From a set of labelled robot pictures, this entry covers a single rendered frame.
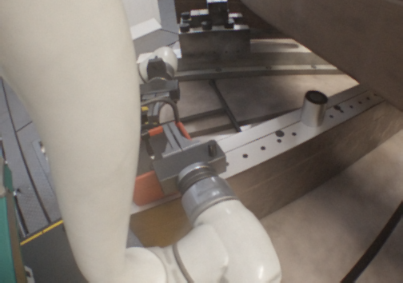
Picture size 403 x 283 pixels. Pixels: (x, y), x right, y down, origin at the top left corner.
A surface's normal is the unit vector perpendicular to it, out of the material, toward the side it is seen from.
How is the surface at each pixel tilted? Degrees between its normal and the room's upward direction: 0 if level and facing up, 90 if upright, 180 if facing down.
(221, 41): 90
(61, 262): 0
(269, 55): 71
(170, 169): 0
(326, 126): 0
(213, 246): 20
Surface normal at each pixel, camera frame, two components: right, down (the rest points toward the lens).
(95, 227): 0.28, 0.62
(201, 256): -0.37, -0.56
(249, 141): -0.09, -0.73
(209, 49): 0.02, 0.68
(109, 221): 0.55, 0.61
